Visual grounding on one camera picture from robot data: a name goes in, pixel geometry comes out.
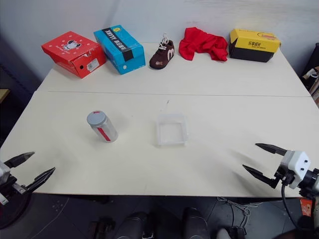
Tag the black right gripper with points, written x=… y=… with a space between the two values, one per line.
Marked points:
x=284 y=175

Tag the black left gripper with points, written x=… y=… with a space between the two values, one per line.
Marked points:
x=11 y=186

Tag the grey bottle screw cap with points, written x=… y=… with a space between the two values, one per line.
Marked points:
x=96 y=118

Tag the clear square plastic container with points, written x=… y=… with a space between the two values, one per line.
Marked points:
x=172 y=129

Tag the red printed paper tag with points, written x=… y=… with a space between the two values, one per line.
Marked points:
x=306 y=208

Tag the black power adapter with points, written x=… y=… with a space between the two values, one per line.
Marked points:
x=238 y=232

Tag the jar with grey lid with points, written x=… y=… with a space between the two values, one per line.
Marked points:
x=106 y=130

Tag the dark rounded shape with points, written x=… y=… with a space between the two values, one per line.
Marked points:
x=135 y=225
x=195 y=222

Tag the cluttered shelf items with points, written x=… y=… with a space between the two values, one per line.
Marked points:
x=312 y=74

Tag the yellow and black shoe box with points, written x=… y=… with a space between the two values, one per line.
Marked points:
x=253 y=46

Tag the red cartoon shoe box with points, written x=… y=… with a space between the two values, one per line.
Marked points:
x=72 y=53

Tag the red crumpled cloth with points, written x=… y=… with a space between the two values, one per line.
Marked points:
x=202 y=44

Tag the brown child shoe white laces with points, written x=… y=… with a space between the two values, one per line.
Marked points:
x=162 y=56

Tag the blue shoe box black band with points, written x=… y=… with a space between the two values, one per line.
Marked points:
x=119 y=48

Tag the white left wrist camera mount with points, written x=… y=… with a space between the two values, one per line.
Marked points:
x=3 y=172

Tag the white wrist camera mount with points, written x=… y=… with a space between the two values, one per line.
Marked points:
x=297 y=164
x=3 y=172

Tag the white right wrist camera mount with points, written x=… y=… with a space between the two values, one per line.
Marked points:
x=297 y=164

